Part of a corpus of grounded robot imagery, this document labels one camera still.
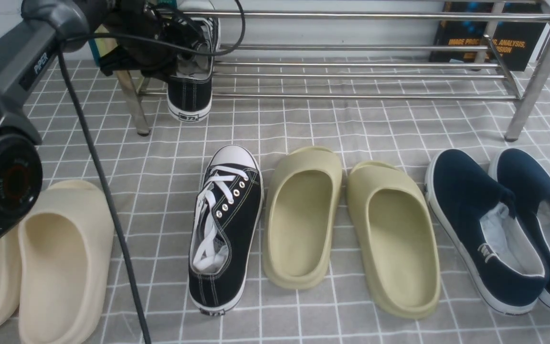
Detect black image processing book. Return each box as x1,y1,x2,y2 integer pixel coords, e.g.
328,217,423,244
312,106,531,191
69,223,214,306
428,2,549,73

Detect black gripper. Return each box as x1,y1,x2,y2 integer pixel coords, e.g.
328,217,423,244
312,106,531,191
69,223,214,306
99,0,208,84

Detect navy slip-on shoe right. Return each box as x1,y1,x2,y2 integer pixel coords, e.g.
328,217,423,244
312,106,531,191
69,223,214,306
488,148,550,309

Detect olive green slide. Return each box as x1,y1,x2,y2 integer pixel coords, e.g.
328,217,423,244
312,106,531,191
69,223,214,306
346,161,441,319
262,146,343,290

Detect silver metal shoe rack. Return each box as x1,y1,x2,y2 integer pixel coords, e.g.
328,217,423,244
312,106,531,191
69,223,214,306
112,0,550,142

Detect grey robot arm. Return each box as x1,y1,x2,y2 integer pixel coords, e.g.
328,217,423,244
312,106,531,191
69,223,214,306
0,0,188,239

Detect grey checked floor cloth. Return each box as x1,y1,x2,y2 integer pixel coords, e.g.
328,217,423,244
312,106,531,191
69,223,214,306
24,60,550,344

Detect black cable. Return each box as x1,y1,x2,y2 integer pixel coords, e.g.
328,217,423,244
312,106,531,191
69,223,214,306
55,0,247,344

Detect navy slip-on shoe left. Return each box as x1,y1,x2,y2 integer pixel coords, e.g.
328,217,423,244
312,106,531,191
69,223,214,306
425,149,549,316

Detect black canvas sneaker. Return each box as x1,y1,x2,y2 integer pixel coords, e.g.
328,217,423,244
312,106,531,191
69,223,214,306
167,14,221,122
189,145,264,316

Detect navy slip-on shoe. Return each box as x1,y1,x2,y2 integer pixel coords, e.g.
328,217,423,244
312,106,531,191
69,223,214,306
425,149,549,316
488,148,550,309

